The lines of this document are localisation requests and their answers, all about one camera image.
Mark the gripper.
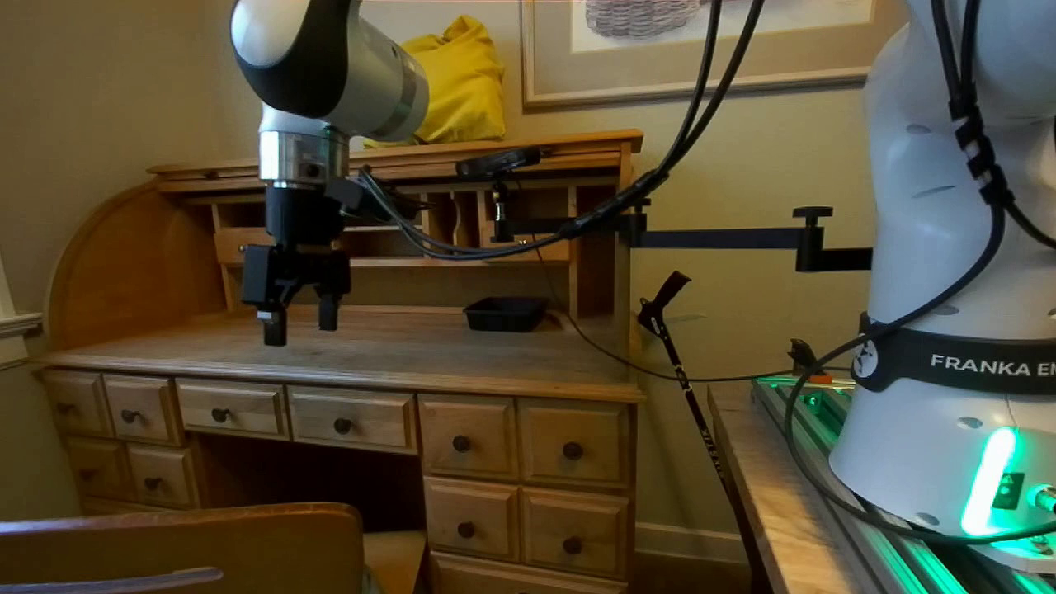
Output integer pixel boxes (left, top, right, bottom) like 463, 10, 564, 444
240, 185, 353, 348

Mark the wooden chair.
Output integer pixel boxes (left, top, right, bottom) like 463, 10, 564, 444
0, 502, 427, 594

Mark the yellow cloth bag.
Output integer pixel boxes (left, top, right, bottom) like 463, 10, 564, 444
362, 14, 507, 150

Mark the wooden drawer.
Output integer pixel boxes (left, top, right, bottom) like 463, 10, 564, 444
417, 393, 520, 482
126, 442, 200, 510
65, 436, 138, 501
517, 398, 633, 490
422, 476, 521, 564
40, 370, 114, 439
428, 550, 629, 594
521, 486, 631, 579
102, 374, 184, 447
286, 384, 418, 455
175, 377, 290, 441

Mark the wooden roll-top desk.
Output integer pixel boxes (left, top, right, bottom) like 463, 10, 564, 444
33, 129, 648, 594

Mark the black plastic tray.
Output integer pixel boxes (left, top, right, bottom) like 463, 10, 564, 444
463, 296, 550, 334

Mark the black stick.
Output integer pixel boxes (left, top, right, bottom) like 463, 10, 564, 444
636, 270, 747, 504

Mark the framed picture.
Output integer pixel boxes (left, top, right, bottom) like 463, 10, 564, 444
519, 0, 910, 114

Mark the black clamp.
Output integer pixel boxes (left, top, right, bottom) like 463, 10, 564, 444
787, 337, 832, 386

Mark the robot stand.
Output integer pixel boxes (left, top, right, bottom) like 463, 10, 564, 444
707, 375, 1056, 594

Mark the white window frame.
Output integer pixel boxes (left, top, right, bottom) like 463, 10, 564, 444
0, 252, 45, 372

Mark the black cable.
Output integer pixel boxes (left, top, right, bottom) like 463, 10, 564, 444
532, 235, 794, 385

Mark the camera on mount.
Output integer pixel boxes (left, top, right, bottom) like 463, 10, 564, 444
455, 146, 874, 274

